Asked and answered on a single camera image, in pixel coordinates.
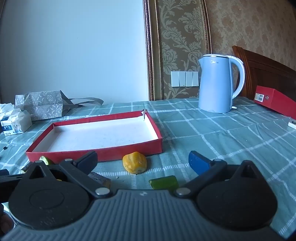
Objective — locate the small white device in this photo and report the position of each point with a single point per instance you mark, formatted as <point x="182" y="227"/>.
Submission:
<point x="292" y="124"/>

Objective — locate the yellow bell pepper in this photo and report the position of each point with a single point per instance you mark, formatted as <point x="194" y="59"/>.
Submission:
<point x="134" y="162"/>

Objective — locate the white tissue pack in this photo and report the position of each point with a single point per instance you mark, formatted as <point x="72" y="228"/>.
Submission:
<point x="16" y="121"/>

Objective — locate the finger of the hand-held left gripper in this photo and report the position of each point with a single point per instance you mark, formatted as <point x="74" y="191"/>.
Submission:
<point x="10" y="180"/>

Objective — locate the dark eggplant piece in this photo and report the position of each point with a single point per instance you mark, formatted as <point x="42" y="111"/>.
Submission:
<point x="25" y="168"/>
<point x="101" y="180"/>

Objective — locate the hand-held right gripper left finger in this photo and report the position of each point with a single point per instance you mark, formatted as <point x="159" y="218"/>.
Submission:
<point x="89" y="161"/>

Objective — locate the white wall switch panel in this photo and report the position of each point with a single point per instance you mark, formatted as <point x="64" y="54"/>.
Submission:
<point x="184" y="78"/>

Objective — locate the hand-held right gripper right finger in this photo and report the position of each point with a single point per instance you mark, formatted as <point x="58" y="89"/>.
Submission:
<point x="198" y="162"/>

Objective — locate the light blue electric kettle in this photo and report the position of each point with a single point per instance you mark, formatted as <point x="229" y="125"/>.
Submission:
<point x="216" y="88"/>

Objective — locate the grey patterned gift bag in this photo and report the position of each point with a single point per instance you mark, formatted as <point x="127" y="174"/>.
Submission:
<point x="44" y="104"/>

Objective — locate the green checkered tablecloth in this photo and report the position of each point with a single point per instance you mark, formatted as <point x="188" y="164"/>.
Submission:
<point x="208" y="129"/>

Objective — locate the small green cucumber piece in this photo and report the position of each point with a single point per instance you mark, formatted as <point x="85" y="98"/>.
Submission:
<point x="45" y="160"/>

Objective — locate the red cardboard box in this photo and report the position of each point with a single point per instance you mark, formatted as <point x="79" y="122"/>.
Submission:
<point x="277" y="100"/>

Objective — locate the shallow red cardboard tray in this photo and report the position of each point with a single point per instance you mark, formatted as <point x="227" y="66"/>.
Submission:
<point x="104" y="132"/>

